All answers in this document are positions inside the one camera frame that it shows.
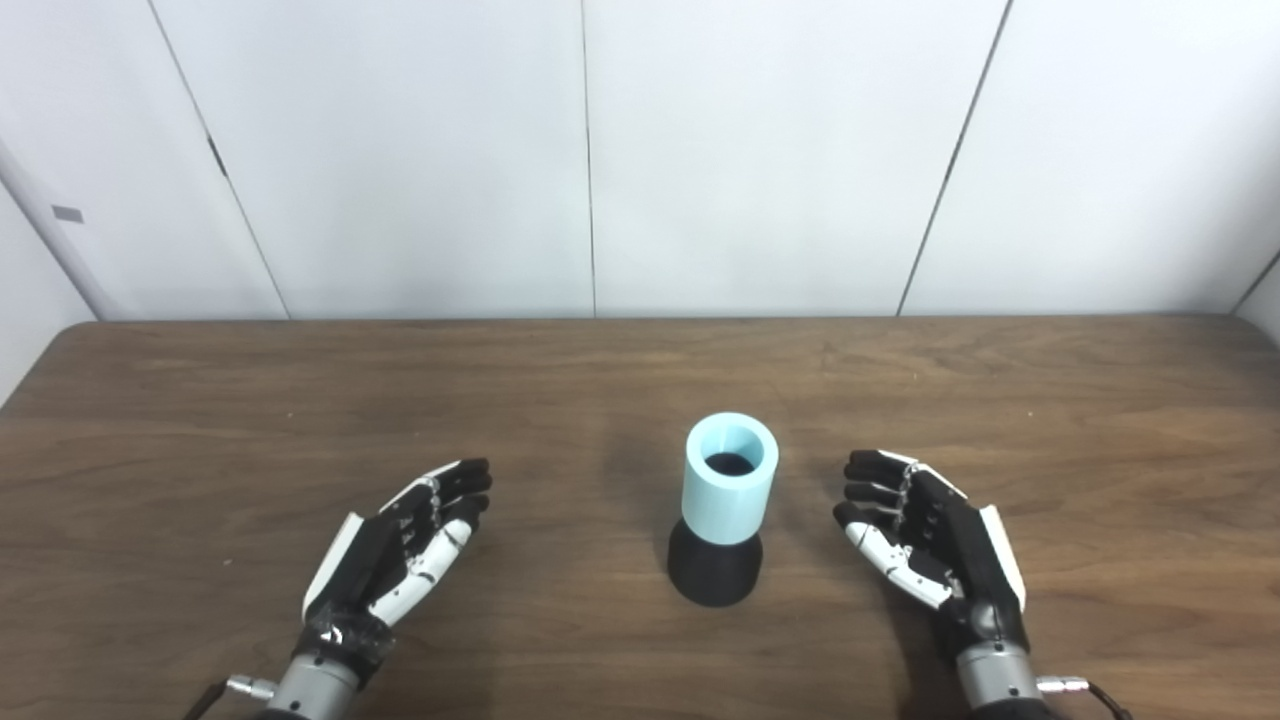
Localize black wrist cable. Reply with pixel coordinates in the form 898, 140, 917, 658
178, 675, 278, 720
1034, 675, 1137, 720

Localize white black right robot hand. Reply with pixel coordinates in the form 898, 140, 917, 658
832, 447, 1032, 663

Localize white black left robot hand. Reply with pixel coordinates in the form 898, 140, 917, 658
299, 457, 495, 673

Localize black funnel-shaped nozzle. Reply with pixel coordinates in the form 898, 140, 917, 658
666, 451, 764, 609

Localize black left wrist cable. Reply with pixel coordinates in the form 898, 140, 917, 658
178, 675, 278, 720

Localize light-blue cylindrical hose piece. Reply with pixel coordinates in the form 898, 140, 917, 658
682, 411, 781, 547

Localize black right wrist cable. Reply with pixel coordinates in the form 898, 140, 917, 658
1034, 675, 1137, 720

